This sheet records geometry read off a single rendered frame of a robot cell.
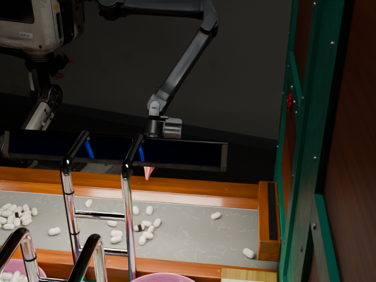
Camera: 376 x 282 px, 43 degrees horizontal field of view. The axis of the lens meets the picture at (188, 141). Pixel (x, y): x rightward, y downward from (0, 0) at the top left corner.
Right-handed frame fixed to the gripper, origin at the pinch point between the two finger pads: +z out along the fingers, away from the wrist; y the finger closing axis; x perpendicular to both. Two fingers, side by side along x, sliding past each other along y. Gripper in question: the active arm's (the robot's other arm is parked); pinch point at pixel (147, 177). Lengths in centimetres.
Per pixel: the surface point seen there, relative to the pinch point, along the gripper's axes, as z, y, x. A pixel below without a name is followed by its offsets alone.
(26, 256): 33, -12, -53
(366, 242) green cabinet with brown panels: 34, 44, -98
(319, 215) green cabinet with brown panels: 26, 43, -76
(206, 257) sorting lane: 25.2, 21.7, -5.9
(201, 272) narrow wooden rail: 30.1, 21.2, -13.4
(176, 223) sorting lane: 13.9, 10.7, 3.5
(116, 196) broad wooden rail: 4.6, -12.3, 10.1
